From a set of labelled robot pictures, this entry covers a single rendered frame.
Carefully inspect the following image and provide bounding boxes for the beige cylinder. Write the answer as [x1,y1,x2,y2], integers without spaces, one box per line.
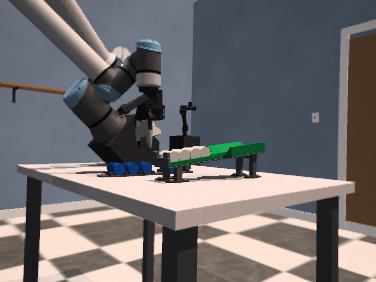
[171,149,190,161]
[159,151,180,162]
[192,146,210,157]
[183,148,201,159]

